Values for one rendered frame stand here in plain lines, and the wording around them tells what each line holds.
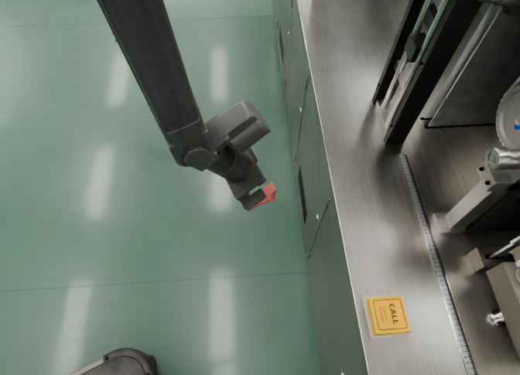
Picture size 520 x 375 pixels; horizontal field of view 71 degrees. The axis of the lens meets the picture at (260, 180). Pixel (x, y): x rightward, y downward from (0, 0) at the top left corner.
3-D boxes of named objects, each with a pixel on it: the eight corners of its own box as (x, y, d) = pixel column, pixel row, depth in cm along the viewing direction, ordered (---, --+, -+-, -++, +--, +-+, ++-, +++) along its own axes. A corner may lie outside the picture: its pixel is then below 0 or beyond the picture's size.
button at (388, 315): (365, 300, 77) (368, 297, 75) (398, 298, 77) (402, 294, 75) (373, 335, 74) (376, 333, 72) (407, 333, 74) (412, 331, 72)
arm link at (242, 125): (159, 118, 55) (179, 161, 51) (217, 67, 52) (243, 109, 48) (205, 144, 65) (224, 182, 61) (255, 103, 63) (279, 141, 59)
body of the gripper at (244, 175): (244, 140, 70) (224, 125, 64) (268, 181, 66) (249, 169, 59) (219, 160, 72) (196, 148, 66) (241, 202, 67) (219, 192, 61)
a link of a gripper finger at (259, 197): (274, 171, 75) (253, 157, 67) (291, 199, 72) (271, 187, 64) (248, 190, 77) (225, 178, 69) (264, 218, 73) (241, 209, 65)
